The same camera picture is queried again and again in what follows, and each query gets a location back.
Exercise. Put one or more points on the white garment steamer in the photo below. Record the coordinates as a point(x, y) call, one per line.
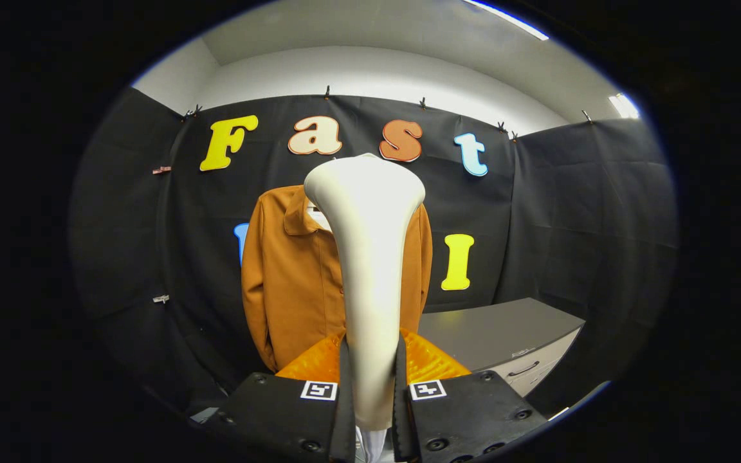
point(370, 257)

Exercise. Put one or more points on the long ceiling light strip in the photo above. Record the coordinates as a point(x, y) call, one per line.
point(509, 19)

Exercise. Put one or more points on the white mannequin torso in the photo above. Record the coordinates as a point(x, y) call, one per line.
point(320, 218)

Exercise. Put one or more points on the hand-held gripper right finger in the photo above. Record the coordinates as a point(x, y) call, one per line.
point(467, 418)

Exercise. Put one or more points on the grey cabinet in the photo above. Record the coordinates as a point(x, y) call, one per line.
point(493, 328)

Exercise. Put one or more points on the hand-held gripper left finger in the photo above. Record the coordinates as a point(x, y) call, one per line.
point(280, 418)

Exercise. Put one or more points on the black backdrop cloth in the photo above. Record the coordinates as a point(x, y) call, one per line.
point(589, 212)

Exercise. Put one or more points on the red cloth clip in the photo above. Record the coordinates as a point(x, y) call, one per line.
point(161, 170)

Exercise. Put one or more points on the short ceiling light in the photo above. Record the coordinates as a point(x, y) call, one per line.
point(624, 106)

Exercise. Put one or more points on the brown button shirt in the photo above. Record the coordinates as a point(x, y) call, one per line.
point(287, 289)

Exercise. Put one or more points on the row of black clips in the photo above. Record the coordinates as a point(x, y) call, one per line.
point(422, 103)

